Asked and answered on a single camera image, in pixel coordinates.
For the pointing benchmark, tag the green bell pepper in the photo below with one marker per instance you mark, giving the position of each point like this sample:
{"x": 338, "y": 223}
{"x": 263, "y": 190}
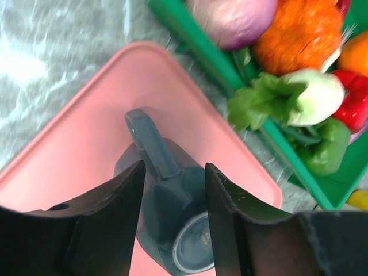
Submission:
{"x": 325, "y": 157}

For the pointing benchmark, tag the red bell pepper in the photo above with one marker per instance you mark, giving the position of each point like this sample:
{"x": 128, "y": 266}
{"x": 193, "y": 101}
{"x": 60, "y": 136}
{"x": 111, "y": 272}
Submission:
{"x": 353, "y": 110}

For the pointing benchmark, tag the pink tray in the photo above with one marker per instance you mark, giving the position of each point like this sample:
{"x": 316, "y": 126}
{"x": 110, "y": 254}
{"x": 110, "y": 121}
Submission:
{"x": 78, "y": 150}

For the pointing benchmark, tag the dark blue-grey mug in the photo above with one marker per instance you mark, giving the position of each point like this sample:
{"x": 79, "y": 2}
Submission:
{"x": 173, "y": 227}

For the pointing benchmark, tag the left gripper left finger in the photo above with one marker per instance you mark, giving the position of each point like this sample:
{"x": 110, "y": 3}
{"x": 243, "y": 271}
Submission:
{"x": 92, "y": 234}

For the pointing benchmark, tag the white radish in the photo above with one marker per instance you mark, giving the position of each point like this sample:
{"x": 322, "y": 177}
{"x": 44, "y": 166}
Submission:
{"x": 299, "y": 99}

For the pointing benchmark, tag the orange yellow vegetable piece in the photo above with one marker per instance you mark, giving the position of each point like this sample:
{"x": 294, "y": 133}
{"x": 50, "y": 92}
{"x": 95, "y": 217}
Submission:
{"x": 303, "y": 34}

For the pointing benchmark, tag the purple onion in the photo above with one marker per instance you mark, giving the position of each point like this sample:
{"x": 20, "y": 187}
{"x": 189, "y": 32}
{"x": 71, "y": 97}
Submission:
{"x": 233, "y": 24}

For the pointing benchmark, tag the purple eggplant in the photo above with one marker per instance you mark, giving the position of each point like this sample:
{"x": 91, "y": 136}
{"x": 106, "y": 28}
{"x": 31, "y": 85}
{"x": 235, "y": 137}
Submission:
{"x": 358, "y": 134}

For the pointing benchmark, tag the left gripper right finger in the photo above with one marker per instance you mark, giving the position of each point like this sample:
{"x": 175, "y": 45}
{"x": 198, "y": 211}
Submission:
{"x": 251, "y": 237}

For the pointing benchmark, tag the orange fruit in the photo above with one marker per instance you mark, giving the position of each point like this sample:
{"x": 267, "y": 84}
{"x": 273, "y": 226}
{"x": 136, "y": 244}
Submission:
{"x": 354, "y": 55}

